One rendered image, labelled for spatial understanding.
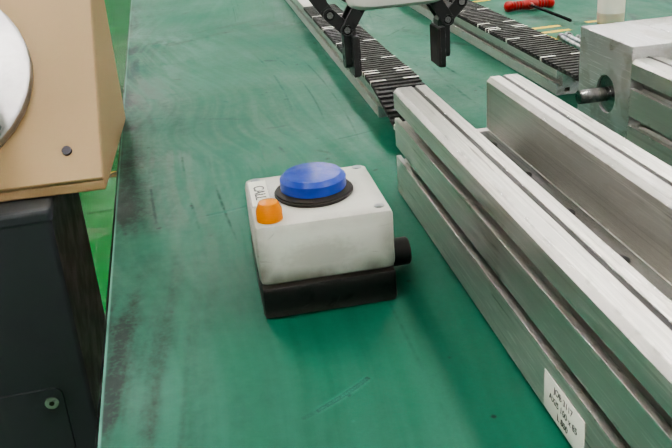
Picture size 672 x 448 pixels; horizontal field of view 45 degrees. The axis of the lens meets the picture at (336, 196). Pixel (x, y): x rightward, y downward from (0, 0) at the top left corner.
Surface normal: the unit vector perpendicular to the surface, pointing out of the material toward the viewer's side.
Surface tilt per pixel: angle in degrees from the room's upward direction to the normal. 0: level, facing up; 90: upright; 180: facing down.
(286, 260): 90
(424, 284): 0
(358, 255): 90
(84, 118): 47
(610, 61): 90
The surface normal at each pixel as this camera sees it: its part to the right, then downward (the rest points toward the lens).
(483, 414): -0.07, -0.92
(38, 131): 0.07, -0.36
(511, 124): -0.98, 0.14
